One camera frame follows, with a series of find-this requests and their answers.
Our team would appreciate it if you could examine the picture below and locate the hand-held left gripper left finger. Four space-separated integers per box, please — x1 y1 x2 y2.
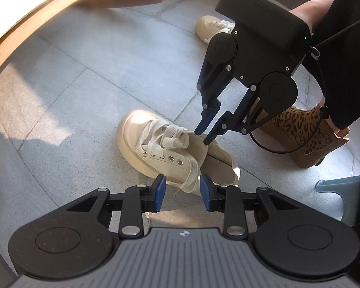
64 174 166 240

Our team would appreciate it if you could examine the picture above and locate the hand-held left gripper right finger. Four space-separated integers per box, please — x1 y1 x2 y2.
199 174 302 240

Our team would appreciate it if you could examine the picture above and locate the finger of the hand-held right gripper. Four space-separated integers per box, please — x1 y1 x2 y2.
203 84 279 145
195 54 236 136

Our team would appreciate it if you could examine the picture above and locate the cream shoelace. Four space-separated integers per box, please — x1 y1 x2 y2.
141 119 201 193
211 18 237 35

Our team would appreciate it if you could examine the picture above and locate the cream canvas shoe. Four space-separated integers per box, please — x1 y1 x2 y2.
115 109 241 197
195 15 237 44

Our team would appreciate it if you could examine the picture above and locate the person's right forearm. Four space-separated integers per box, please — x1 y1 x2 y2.
289 0 344 35

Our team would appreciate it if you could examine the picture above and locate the person's right leg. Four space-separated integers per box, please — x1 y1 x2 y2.
312 0 360 140

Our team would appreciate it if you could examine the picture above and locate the leopard print ankle boot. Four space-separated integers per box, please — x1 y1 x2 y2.
249 102 351 168

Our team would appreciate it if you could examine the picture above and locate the light blue stool leg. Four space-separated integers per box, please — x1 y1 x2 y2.
315 176 360 227

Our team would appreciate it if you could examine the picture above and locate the curved wooden furniture frame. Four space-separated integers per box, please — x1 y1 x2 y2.
0 0 138 186

